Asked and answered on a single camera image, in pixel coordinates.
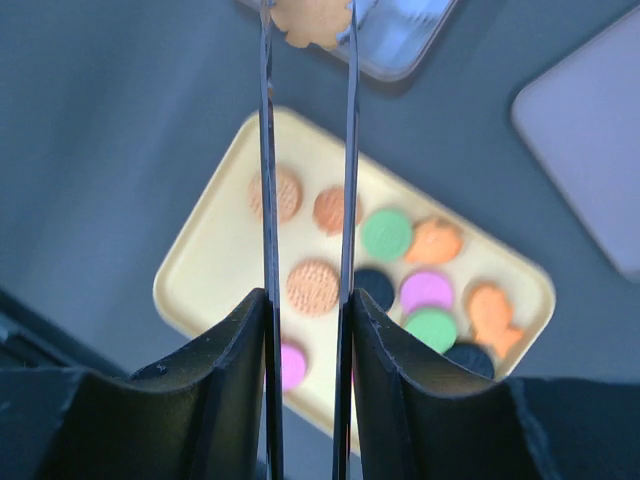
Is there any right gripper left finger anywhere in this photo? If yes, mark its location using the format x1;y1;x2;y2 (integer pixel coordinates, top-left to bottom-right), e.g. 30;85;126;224
39;288;266;479

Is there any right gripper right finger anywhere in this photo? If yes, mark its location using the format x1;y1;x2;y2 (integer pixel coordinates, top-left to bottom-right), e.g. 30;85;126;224
352;290;542;479

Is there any green cookie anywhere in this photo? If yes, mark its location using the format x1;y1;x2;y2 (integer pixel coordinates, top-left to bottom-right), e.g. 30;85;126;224
404;307;458;353
361;208;413;262

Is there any orange flower cookie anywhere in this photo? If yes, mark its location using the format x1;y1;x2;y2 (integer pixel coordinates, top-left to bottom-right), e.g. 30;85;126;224
313;185;344;236

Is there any tan round cookie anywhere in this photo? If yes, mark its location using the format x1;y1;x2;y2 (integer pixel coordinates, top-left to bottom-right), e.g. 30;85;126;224
248;166;303;223
286;258;340;317

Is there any brown cookie tin box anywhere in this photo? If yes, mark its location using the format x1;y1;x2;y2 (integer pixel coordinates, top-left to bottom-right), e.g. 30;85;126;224
239;0;459;84

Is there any tan flower cookie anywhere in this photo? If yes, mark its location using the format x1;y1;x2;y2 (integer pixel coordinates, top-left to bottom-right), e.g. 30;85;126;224
270;0;352;50

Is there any black cookie right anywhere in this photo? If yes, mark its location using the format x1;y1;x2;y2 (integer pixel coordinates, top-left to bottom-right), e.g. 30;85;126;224
443;342;495;379

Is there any black cookie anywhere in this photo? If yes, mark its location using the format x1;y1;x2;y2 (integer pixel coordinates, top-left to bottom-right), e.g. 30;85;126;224
354;267;395;312
443;342;495;379

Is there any pink cookie bottom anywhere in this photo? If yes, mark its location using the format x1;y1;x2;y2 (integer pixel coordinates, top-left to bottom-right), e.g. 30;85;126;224
281;343;308;391

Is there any pink cookie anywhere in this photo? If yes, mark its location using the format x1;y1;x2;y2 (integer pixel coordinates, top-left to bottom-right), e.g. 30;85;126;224
399;270;455;313
281;343;308;391

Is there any yellow tray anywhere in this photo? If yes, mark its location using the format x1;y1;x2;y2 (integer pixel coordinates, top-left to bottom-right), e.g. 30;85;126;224
153;107;556;433

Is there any pink cookie middle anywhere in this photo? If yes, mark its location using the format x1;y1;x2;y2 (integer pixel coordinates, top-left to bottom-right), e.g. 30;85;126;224
399;270;455;313

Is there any orange fish cookie right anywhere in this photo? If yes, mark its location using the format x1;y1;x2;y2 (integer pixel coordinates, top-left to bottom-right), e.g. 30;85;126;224
466;283;523;359

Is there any orange fish cookie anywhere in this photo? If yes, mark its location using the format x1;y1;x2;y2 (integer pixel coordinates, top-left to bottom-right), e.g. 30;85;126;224
466;283;523;359
405;217;464;265

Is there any black cookie left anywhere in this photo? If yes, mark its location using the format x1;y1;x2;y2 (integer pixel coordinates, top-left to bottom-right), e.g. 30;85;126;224
354;267;395;312

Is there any orange fish cookie upper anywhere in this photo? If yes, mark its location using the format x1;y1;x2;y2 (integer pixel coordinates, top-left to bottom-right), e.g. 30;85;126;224
405;217;464;265

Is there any brown tin lid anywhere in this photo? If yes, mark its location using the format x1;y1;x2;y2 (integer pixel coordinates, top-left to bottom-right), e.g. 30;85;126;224
511;8;639;281

